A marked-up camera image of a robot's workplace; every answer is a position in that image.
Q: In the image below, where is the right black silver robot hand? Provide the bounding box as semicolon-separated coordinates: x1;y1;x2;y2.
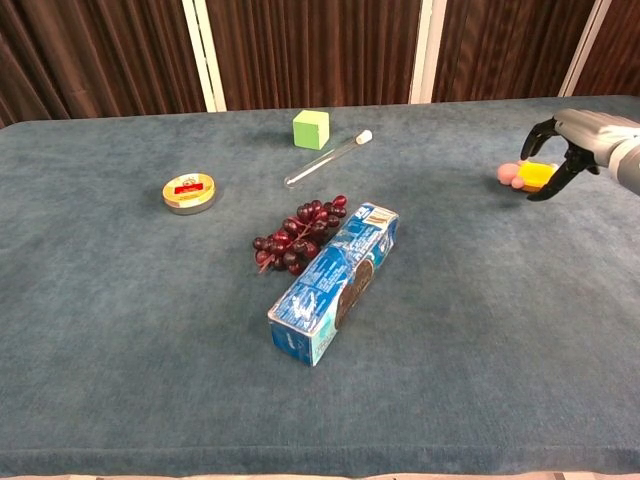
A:
519;108;640;202

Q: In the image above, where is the blue cookie box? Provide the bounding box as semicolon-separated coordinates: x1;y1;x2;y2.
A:
267;201;400;368

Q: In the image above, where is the green foam cube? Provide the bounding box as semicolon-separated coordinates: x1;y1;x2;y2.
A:
292;109;331;151

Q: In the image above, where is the white frame post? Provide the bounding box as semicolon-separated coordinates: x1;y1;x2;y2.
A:
557;0;614;98
408;0;448;105
181;0;227;113

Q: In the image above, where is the round gold red tin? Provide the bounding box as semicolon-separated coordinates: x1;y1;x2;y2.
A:
161;172;218;217

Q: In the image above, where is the dark red grape bunch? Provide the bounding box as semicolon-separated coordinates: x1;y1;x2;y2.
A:
252;194;349;277

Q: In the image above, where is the brown pleated curtain panel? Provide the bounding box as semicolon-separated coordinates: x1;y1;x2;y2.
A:
431;0;597;105
0;0;207;130
206;0;422;112
573;0;640;98

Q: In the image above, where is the pink yellow toy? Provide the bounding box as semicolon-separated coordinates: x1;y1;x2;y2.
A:
497;159;560;194

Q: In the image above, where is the glass test tube white cap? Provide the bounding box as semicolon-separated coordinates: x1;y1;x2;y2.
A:
283;129;374;190

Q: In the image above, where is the blue table cloth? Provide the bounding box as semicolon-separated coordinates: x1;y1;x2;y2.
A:
0;94;640;479

